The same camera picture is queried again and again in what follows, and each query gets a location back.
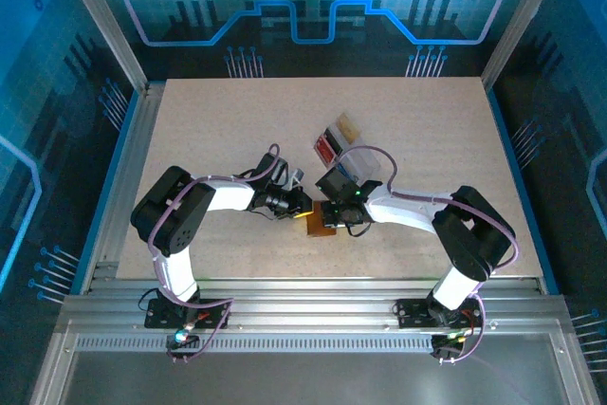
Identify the small LED connector board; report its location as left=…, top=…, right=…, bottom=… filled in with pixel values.
left=430, top=331, right=469, bottom=354
left=165, top=327, right=201, bottom=354

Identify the slotted grey cable duct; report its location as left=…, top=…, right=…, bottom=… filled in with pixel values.
left=74, top=334, right=440, bottom=355

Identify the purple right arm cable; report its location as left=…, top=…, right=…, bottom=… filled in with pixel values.
left=331, top=144, right=519, bottom=366

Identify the aluminium side rail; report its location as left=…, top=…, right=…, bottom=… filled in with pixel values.
left=79, top=81, right=166, bottom=295

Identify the grey metal plate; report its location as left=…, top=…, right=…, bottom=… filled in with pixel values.
left=28, top=328, right=601, bottom=405

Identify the aluminium frame rail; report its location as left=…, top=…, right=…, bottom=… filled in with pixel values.
left=55, top=275, right=578, bottom=336

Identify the black card stack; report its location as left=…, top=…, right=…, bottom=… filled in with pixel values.
left=322, top=125, right=350, bottom=157

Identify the clear acrylic card stand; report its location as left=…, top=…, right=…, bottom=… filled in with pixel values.
left=312, top=111, right=383, bottom=184

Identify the red card stack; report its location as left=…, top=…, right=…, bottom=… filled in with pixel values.
left=314, top=135, right=340, bottom=163

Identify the brown leather card holder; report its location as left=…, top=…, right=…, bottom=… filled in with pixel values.
left=305, top=199, right=340, bottom=238

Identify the aluminium frame post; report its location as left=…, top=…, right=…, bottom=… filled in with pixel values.
left=479, top=0, right=571, bottom=89
left=52, top=0, right=151, bottom=93

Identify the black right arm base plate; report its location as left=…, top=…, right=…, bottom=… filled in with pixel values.
left=395, top=298, right=485, bottom=330

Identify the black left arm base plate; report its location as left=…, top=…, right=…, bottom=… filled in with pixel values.
left=144, top=298, right=229, bottom=330

